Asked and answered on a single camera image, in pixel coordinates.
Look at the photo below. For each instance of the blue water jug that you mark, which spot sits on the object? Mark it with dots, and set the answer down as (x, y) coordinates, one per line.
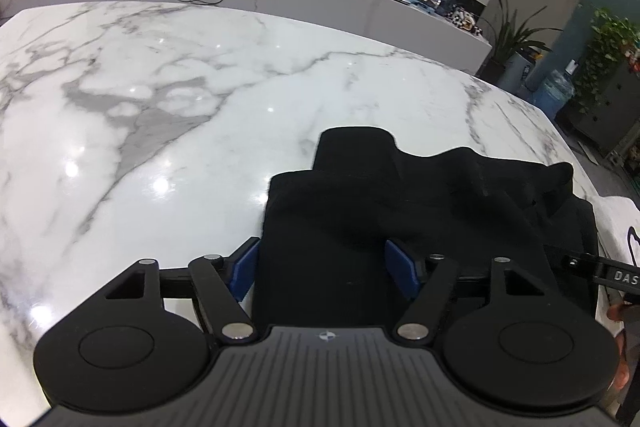
(553, 93)

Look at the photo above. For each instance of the grey folded garment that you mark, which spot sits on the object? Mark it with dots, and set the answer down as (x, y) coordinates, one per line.
(618, 225)

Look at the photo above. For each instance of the dark grey drawer cabinet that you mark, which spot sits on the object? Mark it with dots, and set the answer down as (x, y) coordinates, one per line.
(607, 123)

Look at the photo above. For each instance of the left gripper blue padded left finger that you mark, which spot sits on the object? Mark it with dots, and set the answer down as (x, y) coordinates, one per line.
(220, 284)

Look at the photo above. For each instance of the green climbing vine plant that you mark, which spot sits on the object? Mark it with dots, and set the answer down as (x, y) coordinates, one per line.
(613, 40)

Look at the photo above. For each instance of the person hand on handle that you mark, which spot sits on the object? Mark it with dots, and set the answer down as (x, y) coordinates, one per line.
(627, 341)

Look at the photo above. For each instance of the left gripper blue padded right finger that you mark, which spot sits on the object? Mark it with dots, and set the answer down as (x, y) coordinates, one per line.
(426, 284)

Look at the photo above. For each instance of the green potted floor plant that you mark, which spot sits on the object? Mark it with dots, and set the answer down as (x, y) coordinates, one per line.
(508, 36)

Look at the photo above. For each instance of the black garment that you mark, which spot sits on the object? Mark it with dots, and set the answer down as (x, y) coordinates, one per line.
(321, 257)

